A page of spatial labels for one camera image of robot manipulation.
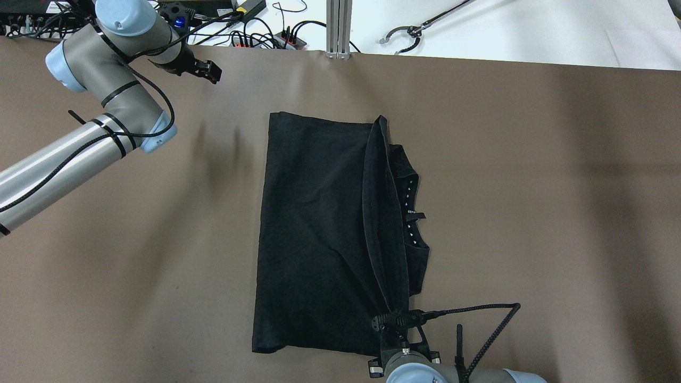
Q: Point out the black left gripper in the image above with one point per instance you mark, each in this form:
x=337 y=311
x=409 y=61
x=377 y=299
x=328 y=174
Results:
x=177 y=62

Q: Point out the black t-shirt with logo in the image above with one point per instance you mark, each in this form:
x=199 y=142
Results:
x=339 y=242

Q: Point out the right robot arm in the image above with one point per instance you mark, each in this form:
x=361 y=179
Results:
x=415 y=367

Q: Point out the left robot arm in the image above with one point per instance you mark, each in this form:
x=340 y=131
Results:
x=96 y=59

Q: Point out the black power strip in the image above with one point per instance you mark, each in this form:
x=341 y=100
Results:
x=280 y=41

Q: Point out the metal grabber tool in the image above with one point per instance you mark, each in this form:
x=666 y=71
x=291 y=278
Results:
x=415 y=31

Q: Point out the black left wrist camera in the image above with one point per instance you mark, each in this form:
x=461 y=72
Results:
x=178 y=15

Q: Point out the aluminium frame cage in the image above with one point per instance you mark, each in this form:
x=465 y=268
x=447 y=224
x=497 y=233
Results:
x=338 y=28

